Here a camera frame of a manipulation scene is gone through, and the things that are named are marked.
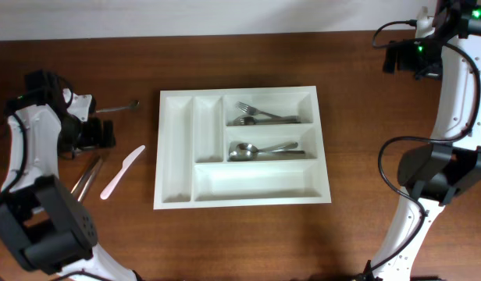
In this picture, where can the steel tongs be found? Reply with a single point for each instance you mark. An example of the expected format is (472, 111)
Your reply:
(84, 183)

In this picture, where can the white cutlery tray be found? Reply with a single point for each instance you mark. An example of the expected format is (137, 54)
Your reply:
(196, 137)

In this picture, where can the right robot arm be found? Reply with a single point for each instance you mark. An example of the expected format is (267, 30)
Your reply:
(446, 47)

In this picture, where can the small steel teaspoon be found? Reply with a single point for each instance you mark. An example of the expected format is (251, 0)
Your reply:
(132, 105)

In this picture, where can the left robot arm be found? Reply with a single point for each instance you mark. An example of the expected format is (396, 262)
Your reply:
(42, 225)

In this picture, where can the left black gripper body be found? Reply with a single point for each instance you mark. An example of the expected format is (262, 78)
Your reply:
(89, 136)

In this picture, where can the steel fork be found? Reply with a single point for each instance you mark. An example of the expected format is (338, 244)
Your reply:
(251, 121)
(253, 111)

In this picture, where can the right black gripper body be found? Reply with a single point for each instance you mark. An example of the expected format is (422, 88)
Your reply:
(390, 57)

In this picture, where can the white plastic knife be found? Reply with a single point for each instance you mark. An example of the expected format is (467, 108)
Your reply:
(127, 162)

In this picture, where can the steel tablespoon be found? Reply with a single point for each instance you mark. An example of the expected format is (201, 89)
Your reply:
(275, 148)
(243, 156)

